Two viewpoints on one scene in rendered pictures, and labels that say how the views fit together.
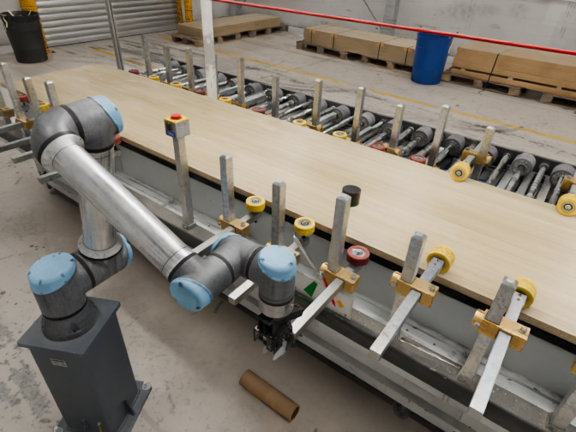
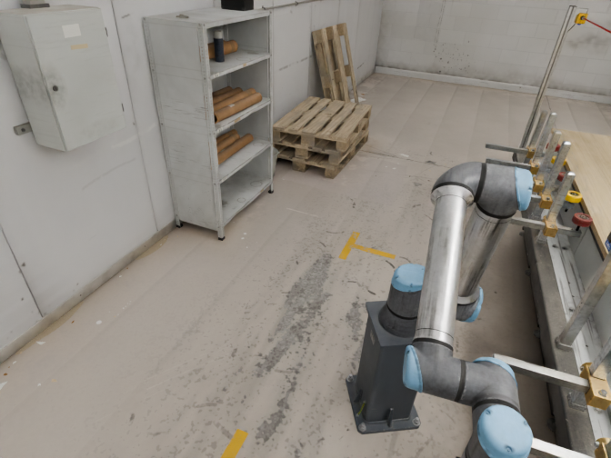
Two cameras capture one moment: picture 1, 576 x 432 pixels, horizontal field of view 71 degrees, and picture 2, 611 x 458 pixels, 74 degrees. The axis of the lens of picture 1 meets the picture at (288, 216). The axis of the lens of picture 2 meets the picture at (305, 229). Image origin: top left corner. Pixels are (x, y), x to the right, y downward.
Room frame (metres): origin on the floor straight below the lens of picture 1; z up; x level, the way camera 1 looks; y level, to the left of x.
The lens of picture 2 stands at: (0.25, -0.27, 1.89)
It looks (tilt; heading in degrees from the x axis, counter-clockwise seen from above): 34 degrees down; 73
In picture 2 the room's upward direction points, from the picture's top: 3 degrees clockwise
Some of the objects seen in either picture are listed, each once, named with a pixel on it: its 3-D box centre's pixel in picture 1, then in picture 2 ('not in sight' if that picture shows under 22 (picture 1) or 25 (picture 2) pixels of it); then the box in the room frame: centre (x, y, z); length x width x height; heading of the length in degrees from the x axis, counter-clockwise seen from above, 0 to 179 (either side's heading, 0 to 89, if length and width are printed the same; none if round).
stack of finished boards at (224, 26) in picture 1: (232, 24); not in sight; (9.71, 1.41, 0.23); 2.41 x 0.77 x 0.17; 143
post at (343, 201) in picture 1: (336, 255); not in sight; (1.07, -0.17, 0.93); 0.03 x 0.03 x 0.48; 55
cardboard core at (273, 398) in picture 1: (268, 394); not in sight; (1.11, 0.05, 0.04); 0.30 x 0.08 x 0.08; 55
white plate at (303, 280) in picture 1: (320, 293); not in sight; (1.07, -0.13, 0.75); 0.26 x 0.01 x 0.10; 55
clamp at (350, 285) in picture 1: (339, 276); not in sight; (1.06, -0.19, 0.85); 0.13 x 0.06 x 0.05; 55
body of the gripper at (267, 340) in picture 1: (273, 324); not in sight; (0.73, 0.02, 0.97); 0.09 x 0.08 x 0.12; 145
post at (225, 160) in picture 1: (228, 208); (603, 363); (1.36, 0.24, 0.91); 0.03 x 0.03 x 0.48; 55
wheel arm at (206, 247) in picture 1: (223, 237); (566, 381); (1.27, 0.25, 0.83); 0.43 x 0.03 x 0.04; 145
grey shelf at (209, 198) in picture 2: not in sight; (222, 124); (0.47, 2.88, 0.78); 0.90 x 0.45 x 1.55; 52
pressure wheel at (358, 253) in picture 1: (357, 263); not in sight; (1.12, -0.25, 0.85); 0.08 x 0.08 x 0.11
